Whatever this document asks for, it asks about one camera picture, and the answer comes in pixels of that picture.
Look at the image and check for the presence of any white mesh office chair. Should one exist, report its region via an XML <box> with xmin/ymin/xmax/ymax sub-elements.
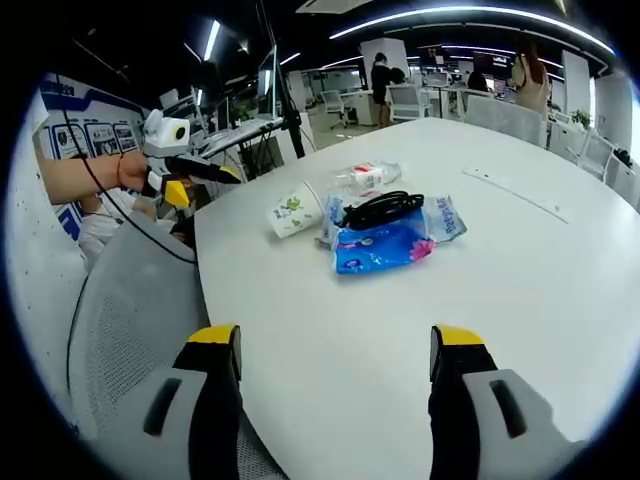
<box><xmin>464</xmin><ymin>94</ymin><xmax>549</xmax><ymax>147</ymax></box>

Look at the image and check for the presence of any grey mesh chair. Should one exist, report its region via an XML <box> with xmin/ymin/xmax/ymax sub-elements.
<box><xmin>67</xmin><ymin>223</ymin><xmax>289</xmax><ymax>480</ymax></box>

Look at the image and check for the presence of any white paper cup green print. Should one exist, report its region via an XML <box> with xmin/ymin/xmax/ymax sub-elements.
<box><xmin>271</xmin><ymin>180</ymin><xmax>327</xmax><ymax>239</ymax></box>

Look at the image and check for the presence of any person's left hand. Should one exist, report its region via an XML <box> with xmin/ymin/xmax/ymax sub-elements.
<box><xmin>115</xmin><ymin>152</ymin><xmax>152</xmax><ymax>192</ymax></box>

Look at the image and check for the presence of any computer monitor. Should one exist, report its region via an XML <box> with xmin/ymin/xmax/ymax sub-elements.
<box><xmin>256</xmin><ymin>46</ymin><xmax>279</xmax><ymax>121</ymax></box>

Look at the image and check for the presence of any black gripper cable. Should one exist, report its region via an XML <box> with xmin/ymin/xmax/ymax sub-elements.
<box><xmin>55</xmin><ymin>74</ymin><xmax>197</xmax><ymax>401</ymax></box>

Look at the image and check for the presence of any black tripod stand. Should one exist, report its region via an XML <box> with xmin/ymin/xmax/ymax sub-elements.
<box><xmin>255</xmin><ymin>0</ymin><xmax>307</xmax><ymax>160</ymax></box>

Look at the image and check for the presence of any light blue packet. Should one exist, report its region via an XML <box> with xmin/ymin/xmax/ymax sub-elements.
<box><xmin>314</xmin><ymin>192</ymin><xmax>351</xmax><ymax>251</ymax></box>

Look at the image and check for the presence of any white and blue wipes packet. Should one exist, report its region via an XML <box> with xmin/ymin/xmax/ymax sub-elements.
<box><xmin>423</xmin><ymin>195</ymin><xmax>469</xmax><ymax>247</ymax></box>

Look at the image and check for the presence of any blue tissue packet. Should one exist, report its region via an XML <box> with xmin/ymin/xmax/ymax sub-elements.
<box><xmin>329</xmin><ymin>207</ymin><xmax>437</xmax><ymax>277</ymax></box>

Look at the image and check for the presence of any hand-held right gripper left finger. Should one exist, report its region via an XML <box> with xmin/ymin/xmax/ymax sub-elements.
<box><xmin>102</xmin><ymin>323</ymin><xmax>246</xmax><ymax>480</ymax></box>

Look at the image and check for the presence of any wall poster panel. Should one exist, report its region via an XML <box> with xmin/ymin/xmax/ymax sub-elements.
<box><xmin>33</xmin><ymin>74</ymin><xmax>146</xmax><ymax>161</ymax></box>

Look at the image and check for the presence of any clear plastic bottle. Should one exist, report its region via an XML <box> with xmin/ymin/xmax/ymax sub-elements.
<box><xmin>333</xmin><ymin>159</ymin><xmax>403</xmax><ymax>198</ymax></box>

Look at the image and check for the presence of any white tabletop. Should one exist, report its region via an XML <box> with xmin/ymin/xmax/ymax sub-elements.
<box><xmin>192</xmin><ymin>117</ymin><xmax>640</xmax><ymax>480</ymax></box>

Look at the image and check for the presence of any white table cable cover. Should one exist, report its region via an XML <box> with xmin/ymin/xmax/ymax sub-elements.
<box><xmin>460</xmin><ymin>166</ymin><xmax>572</xmax><ymax>224</ymax></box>

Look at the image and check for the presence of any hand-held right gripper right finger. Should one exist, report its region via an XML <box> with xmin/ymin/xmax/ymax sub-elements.
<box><xmin>427</xmin><ymin>323</ymin><xmax>594</xmax><ymax>480</ymax></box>

